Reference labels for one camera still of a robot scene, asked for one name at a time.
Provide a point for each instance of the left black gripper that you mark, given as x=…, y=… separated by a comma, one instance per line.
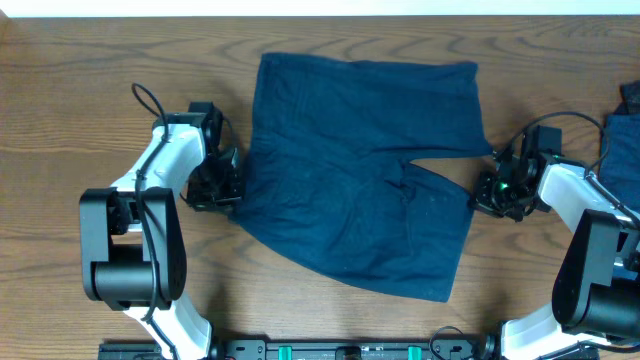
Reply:
x=220, y=187

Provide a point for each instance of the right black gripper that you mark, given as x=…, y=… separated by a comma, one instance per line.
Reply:
x=483, y=201

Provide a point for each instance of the dark blue shorts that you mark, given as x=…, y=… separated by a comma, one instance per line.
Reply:
x=333, y=180

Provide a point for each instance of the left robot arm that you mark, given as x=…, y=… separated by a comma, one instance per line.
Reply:
x=133, y=253

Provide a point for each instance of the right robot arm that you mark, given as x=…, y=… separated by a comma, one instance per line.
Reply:
x=595, y=297

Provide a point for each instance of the blue clothes pile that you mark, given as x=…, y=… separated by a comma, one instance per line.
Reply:
x=619, y=172

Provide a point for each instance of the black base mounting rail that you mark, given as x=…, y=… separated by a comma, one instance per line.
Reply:
x=442, y=348

